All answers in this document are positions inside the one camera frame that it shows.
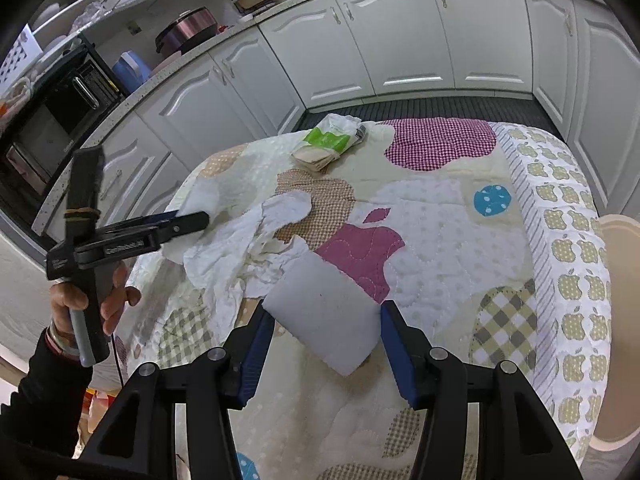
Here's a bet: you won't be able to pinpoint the maroon rice cooker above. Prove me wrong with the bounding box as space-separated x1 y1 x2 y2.
155 6 222 57

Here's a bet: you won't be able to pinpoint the person's left hand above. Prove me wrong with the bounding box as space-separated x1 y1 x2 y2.
50 263 143 346

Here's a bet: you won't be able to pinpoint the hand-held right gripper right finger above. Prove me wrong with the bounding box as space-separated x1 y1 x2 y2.
380 300 583 480

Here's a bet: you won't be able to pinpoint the person's left forearm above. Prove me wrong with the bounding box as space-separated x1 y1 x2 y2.
0 327 97 480

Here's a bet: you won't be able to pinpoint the kitchen countertop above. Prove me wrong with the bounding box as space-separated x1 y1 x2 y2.
31 0 601 236

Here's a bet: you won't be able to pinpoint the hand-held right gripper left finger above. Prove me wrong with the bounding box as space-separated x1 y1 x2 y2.
80 305 277 480

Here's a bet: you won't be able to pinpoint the blue plastic container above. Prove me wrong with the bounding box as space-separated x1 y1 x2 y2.
112 50 152 96

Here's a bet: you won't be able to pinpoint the beige plastic bin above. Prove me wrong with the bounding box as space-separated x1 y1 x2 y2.
590 212 640 453

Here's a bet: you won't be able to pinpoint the white cloth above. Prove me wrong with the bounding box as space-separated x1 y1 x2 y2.
261 249 382 377

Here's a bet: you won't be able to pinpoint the green leaf tissue packet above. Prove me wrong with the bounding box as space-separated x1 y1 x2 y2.
304 114 369 159

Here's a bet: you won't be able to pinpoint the white kitchen cabinets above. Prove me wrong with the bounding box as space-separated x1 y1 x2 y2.
0 0 640 271

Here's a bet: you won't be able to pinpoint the beige folded paper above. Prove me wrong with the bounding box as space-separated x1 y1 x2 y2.
292 144 337 174

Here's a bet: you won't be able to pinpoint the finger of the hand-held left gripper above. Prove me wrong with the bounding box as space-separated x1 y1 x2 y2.
159 211 211 249
102 211 179 233

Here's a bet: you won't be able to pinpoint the black microwave oven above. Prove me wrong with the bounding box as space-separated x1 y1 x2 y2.
0 42 127 223

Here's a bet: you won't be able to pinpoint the black ribbed floor mat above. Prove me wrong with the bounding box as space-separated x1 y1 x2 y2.
296 94 567 137

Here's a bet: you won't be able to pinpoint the white crumpled tissue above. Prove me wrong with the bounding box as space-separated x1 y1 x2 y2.
182 192 315 343

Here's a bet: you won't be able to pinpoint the patchwork quilt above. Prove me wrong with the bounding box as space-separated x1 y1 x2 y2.
112 116 612 480

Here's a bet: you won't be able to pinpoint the black cable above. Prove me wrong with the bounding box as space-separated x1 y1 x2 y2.
112 334 127 392

